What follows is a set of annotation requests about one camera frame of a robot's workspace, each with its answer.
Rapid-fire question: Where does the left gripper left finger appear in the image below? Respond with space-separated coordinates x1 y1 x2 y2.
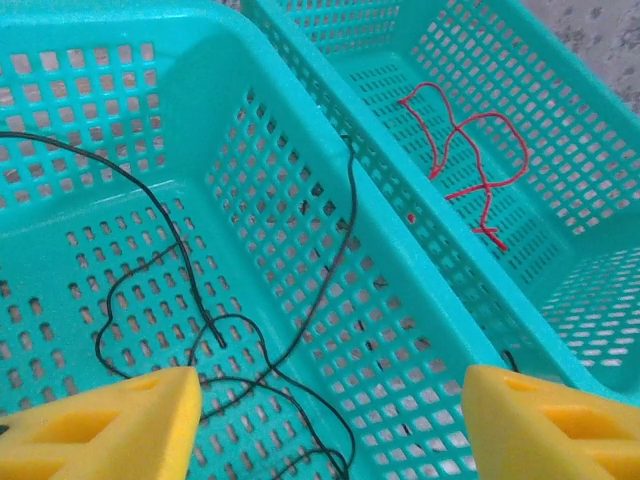
0 366 204 480

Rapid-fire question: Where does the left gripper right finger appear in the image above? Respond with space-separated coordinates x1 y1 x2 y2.
462 363 640 480

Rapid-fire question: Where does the thin black wire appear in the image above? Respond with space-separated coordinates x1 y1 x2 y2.
0 132 226 349
94 137 359 480

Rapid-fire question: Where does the teal plastic basket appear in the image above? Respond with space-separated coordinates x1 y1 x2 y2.
239 0 640 401
0 0 511 480

